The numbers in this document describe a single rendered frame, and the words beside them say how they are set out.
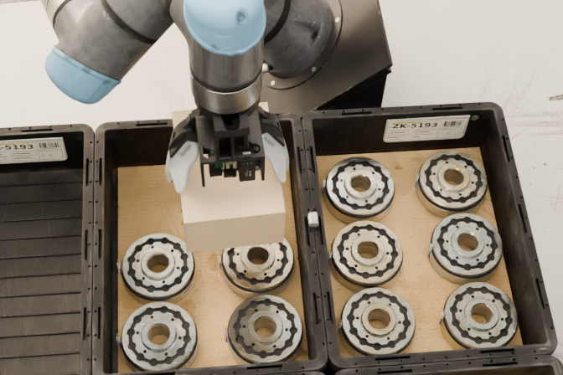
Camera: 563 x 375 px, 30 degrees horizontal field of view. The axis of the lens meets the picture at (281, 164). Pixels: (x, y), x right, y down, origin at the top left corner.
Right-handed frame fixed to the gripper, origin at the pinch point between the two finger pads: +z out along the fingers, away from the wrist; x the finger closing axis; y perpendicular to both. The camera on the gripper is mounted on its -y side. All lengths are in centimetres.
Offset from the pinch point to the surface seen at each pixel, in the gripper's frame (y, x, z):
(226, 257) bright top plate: 0.3, -0.5, 23.5
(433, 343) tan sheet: 15.7, 26.7, 26.5
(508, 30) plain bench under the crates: -48, 57, 40
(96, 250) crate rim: 0.4, -17.9, 16.8
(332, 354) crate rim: 19.2, 11.1, 16.5
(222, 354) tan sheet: 13.4, -2.6, 26.6
